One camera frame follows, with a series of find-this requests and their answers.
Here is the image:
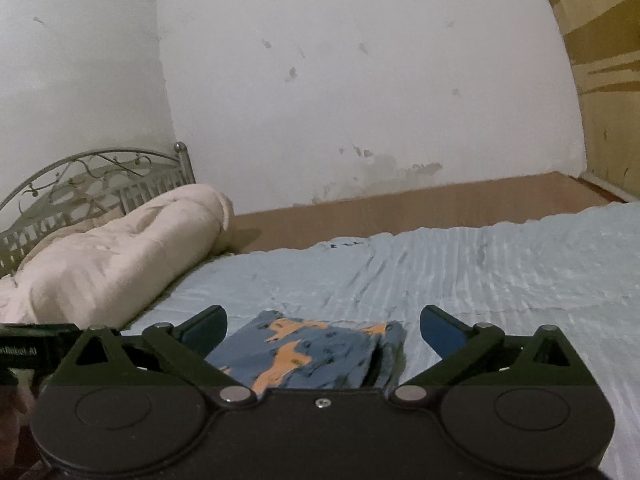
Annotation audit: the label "blue orange patterned pants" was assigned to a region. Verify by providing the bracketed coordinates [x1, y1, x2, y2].
[205, 310, 406, 396]

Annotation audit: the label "cream rolled comforter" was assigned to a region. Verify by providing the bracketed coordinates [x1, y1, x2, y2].
[1, 184, 234, 328]

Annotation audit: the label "light blue bed sheet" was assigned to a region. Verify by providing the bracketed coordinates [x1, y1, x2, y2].
[127, 203, 639, 479]

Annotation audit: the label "metal ornate headboard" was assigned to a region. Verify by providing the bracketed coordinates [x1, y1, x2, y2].
[1, 142, 195, 275]

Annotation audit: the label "brown wooden bed frame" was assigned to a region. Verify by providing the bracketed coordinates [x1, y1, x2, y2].
[230, 172, 621, 254]

